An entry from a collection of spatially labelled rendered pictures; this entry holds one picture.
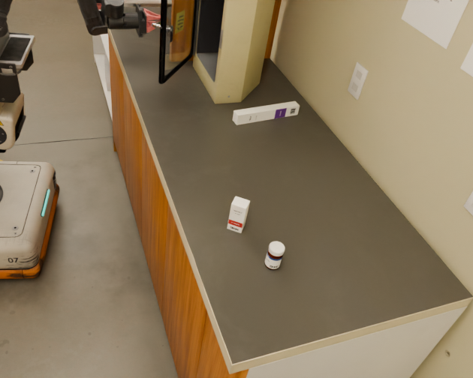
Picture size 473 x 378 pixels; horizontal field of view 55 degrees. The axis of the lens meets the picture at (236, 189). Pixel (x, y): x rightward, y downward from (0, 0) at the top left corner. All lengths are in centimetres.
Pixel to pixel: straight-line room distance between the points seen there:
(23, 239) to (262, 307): 133
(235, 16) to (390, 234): 89
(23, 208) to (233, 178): 119
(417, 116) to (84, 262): 170
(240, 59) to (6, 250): 129
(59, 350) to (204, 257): 110
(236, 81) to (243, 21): 24
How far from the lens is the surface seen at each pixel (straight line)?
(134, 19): 177
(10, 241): 221
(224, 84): 179
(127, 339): 216
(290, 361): 116
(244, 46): 174
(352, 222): 143
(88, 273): 239
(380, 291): 128
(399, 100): 155
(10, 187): 247
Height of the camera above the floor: 187
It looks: 41 degrees down
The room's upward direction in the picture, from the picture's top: 10 degrees clockwise
